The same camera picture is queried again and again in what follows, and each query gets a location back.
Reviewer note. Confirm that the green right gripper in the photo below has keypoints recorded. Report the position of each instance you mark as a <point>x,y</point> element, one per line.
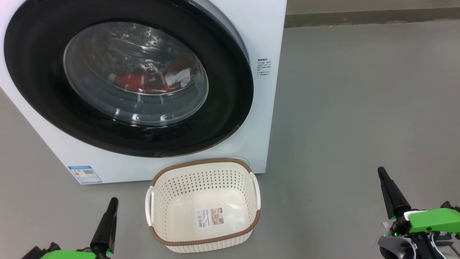
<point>435,219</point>

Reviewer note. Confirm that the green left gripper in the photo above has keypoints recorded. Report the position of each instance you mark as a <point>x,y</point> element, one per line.
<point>68,255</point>

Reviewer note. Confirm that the small red garment white cuffs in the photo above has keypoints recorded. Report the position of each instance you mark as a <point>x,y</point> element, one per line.
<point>133,81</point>

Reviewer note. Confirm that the black round glass washer door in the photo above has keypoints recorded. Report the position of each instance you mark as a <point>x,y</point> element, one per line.
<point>36,90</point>

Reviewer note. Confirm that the cream perforated basket brown rim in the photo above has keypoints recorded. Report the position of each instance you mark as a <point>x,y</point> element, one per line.
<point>169,201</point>

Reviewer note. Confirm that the printed product label sticker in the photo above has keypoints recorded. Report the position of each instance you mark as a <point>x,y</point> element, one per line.
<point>210,217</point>

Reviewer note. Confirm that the white front-load washing machine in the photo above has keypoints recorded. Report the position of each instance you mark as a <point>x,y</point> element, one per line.
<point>258,108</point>

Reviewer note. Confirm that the blue energy label sticker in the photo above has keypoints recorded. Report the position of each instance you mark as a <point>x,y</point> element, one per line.
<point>84,174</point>

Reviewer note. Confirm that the round white filter cover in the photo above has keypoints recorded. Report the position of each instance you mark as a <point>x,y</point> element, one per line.
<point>244,160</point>

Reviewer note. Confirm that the black printed text sticker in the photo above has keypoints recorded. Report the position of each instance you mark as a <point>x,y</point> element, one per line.
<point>264,67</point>

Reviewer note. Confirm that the stainless steel perforated drum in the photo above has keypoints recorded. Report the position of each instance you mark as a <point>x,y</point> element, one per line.
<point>125,39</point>

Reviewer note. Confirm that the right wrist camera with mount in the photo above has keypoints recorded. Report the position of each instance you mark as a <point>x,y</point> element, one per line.
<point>422,246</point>

